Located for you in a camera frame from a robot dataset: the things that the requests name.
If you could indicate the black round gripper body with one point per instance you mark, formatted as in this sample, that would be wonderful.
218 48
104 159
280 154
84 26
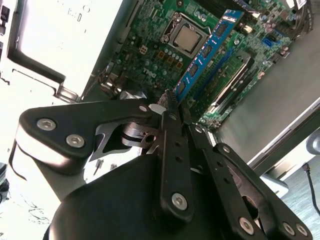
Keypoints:
112 207

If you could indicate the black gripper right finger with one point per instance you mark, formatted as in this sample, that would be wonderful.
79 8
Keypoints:
212 160

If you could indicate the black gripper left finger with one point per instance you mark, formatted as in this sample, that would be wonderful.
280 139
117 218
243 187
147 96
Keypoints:
75 117

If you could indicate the blue RAM stick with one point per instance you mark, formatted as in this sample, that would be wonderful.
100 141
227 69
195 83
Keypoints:
206 51

